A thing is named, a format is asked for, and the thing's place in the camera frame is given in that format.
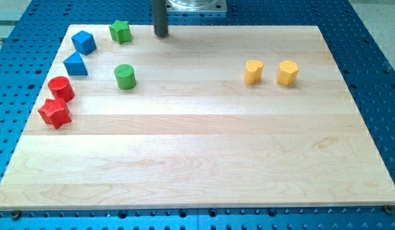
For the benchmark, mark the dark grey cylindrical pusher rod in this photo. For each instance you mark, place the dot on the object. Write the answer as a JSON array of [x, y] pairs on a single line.
[[159, 15]]

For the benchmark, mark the green star block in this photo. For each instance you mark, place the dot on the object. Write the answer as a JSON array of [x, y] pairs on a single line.
[[120, 31]]

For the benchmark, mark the blue cube block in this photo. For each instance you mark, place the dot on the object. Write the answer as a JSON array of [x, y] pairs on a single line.
[[84, 42]]

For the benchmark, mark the red star block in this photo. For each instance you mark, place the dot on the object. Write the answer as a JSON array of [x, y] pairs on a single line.
[[55, 112]]

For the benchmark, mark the green cylinder block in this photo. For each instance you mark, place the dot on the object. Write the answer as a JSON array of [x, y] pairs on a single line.
[[125, 76]]

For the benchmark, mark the blue triangular prism block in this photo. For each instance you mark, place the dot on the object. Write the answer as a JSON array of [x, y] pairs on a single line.
[[74, 65]]

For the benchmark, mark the yellow heart block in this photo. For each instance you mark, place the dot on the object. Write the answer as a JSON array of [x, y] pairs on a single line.
[[253, 71]]

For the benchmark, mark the light wooden board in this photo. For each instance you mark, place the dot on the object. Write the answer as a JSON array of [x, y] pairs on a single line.
[[193, 134]]

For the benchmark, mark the red cylinder block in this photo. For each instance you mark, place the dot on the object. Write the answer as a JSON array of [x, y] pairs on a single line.
[[60, 87]]

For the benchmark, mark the yellow hexagon block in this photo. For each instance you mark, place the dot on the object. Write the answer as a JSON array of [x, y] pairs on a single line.
[[287, 73]]

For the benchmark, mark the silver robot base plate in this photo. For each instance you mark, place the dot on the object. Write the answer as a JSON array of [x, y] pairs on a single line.
[[196, 5]]

